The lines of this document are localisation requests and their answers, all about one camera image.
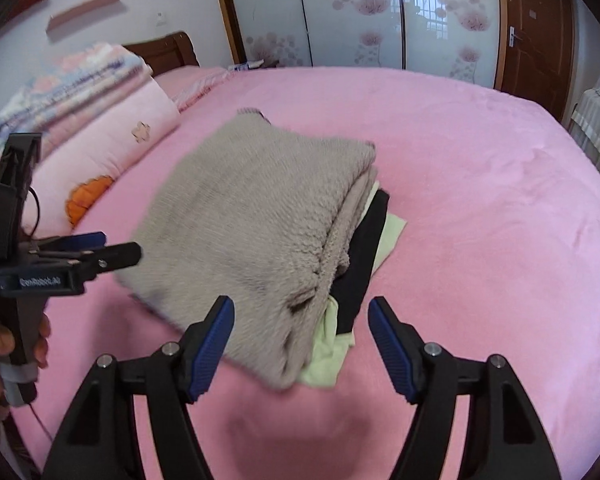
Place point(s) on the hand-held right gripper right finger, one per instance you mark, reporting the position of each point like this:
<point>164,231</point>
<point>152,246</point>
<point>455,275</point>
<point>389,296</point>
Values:
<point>392,345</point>

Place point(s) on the green and black garment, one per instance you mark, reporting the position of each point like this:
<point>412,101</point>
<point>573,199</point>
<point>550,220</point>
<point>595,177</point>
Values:
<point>360,260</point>

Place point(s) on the floral folded quilt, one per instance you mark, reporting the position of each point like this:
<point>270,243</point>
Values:
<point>70,90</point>

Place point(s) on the wooden headboard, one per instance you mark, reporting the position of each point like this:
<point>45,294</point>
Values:
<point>170,52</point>

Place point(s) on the grey knitted cardigan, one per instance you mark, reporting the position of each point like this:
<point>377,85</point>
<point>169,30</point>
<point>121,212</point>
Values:
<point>255,210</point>

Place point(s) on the white wall socket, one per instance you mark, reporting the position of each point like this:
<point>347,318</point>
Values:
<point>161,18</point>

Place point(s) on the brown wooden door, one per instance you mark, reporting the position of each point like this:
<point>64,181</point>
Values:
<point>540,35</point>

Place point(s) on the pink folded quilt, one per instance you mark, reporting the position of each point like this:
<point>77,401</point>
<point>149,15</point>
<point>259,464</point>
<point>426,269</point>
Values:
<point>125,125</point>

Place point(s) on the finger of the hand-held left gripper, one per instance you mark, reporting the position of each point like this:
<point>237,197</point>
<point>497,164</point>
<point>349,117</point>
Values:
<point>75,241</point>
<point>115,257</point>

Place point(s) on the pink striped pillow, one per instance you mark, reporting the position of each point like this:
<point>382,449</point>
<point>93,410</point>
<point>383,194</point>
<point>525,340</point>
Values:
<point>190,85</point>

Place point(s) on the floral sliding wardrobe doors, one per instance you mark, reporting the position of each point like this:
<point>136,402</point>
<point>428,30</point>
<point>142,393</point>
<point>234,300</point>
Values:
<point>350,10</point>

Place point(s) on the pink bed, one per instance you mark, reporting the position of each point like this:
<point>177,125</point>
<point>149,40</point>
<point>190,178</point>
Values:
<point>480,210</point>

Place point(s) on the small white box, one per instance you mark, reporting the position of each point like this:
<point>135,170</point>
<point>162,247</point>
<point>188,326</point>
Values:
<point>247,65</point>

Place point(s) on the pink wall shelf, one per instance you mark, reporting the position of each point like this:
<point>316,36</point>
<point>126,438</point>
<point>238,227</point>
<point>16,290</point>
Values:
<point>87,10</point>

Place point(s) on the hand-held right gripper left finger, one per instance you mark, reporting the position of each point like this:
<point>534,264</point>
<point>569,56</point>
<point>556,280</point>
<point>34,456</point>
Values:
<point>212,345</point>

